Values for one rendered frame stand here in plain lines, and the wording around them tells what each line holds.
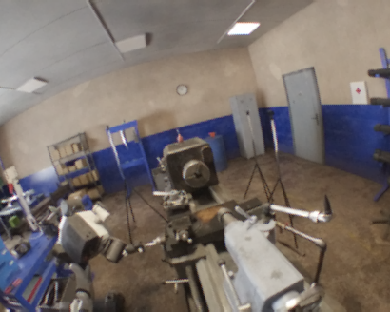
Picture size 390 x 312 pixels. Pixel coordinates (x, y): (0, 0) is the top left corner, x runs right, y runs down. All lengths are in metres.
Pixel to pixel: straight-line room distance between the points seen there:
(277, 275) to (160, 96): 4.95
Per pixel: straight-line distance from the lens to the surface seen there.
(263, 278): 0.63
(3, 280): 2.00
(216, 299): 0.96
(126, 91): 5.27
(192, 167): 1.70
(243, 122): 5.12
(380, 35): 3.43
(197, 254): 1.16
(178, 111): 5.15
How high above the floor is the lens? 1.67
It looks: 14 degrees down
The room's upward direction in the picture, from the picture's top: 14 degrees counter-clockwise
